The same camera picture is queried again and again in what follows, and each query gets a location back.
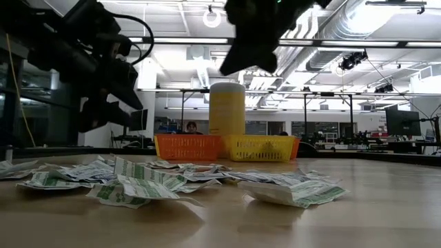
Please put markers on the person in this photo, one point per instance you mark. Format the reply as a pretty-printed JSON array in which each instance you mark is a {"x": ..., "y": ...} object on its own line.
[{"x": 192, "y": 127}]

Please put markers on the black monitor on stand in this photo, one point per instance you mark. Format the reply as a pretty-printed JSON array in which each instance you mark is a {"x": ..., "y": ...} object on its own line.
[{"x": 141, "y": 120}]

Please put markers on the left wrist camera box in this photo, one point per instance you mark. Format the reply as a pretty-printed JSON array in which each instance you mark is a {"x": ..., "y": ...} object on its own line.
[{"x": 119, "y": 44}]

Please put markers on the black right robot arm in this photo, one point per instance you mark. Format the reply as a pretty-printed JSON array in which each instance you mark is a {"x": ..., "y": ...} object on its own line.
[{"x": 317, "y": 2}]

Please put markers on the dark office desk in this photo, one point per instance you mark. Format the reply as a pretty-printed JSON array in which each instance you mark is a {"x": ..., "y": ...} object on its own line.
[{"x": 131, "y": 138}]

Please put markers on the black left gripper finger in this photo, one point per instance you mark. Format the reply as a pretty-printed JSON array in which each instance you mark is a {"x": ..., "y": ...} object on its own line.
[{"x": 129, "y": 91}]

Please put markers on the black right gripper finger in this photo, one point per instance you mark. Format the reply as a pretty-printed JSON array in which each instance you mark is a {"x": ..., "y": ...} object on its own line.
[{"x": 251, "y": 55}]

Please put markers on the black round ceiling spotlight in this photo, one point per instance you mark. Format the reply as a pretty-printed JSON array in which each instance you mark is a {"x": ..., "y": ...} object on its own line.
[{"x": 349, "y": 62}]

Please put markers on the black metal rig frame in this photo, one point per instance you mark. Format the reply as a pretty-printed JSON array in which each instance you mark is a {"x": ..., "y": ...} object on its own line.
[{"x": 305, "y": 113}]

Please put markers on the black ceiling track spotlight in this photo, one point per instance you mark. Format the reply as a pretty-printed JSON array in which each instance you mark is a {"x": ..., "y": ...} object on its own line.
[{"x": 384, "y": 89}]

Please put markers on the orange plastic basket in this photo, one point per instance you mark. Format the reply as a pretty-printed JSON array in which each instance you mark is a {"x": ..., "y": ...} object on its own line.
[
  {"x": 295, "y": 148},
  {"x": 187, "y": 147}
]

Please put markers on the black beam with light strips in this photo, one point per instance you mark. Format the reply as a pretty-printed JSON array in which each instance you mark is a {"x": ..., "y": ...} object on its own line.
[{"x": 189, "y": 40}]

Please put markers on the white cylindrical cup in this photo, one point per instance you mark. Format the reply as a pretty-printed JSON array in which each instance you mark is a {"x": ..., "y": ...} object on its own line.
[{"x": 227, "y": 110}]

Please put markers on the grey metal post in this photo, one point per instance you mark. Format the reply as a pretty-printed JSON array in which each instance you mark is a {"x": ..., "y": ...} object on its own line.
[{"x": 8, "y": 153}]

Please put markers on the black computer monitor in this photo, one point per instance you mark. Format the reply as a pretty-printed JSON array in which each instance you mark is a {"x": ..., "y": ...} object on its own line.
[{"x": 402, "y": 122}]

